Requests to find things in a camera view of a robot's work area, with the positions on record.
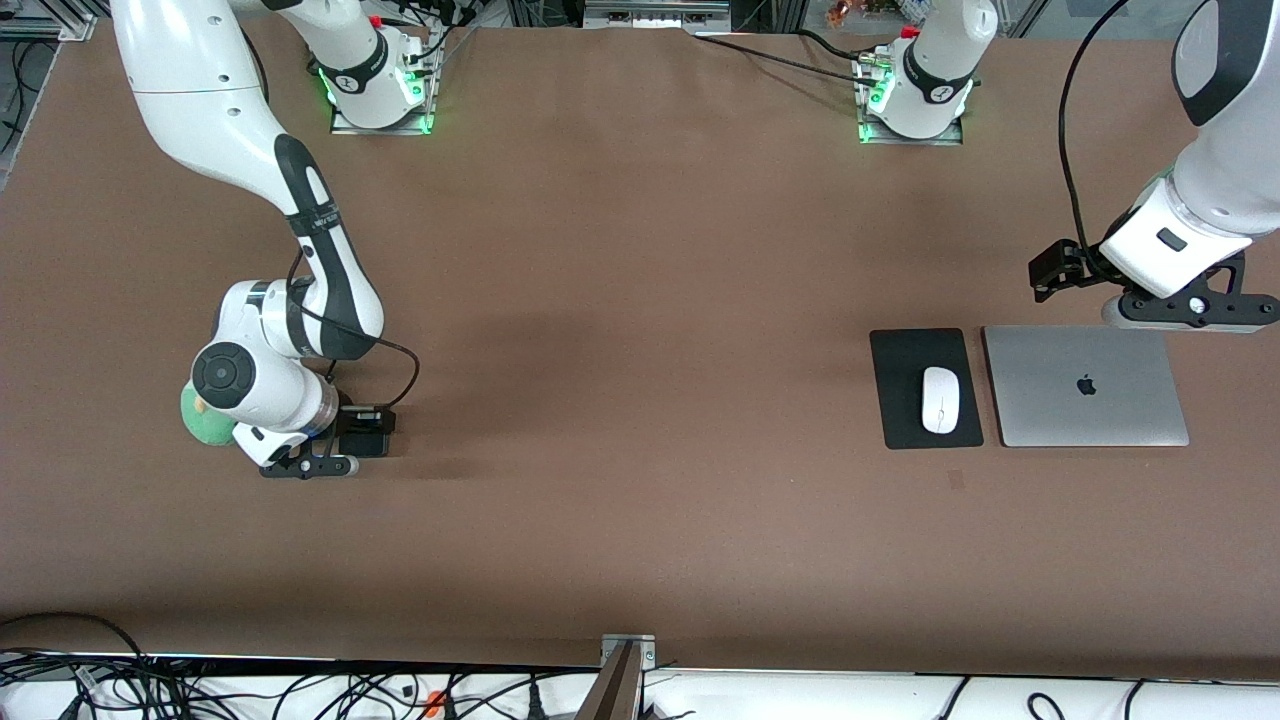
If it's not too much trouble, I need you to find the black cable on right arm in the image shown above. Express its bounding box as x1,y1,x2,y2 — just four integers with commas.
288,250,422,413

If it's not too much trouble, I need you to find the black mouse pad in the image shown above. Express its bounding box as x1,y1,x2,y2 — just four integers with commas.
869,328,985,450

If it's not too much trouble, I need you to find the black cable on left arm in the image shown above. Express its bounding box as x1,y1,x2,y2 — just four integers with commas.
1057,0,1136,265

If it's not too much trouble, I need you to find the metal bracket with dark post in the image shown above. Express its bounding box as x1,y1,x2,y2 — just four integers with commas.
598,634,658,720

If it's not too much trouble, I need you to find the black looping floor cable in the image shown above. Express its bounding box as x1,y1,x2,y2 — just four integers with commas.
0,612,153,663

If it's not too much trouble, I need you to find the metal base plate of right arm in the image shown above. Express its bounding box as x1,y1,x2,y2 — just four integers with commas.
328,95,437,138

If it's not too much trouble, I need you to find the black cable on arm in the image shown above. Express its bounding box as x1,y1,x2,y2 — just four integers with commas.
1057,0,1136,265
288,250,422,413

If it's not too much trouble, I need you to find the short black cable on table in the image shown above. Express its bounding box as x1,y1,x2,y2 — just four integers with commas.
795,28,866,61

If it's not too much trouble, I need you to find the long black cable on table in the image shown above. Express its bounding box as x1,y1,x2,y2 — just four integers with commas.
690,34,887,87

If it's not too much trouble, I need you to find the aluminium frame profile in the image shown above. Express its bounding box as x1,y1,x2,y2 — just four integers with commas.
0,0,97,42

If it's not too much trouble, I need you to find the white computer mouse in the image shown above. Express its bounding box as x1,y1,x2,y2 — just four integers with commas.
921,366,963,435

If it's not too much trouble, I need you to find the green plush toy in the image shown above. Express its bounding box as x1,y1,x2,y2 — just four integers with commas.
180,385,239,448

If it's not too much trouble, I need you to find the grey metal box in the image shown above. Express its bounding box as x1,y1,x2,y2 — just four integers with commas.
583,0,733,30

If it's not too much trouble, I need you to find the silver closed laptop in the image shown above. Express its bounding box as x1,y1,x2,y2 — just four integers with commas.
982,324,1191,448

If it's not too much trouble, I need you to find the metal base plate of left arm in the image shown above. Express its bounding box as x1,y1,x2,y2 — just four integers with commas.
857,110,967,148

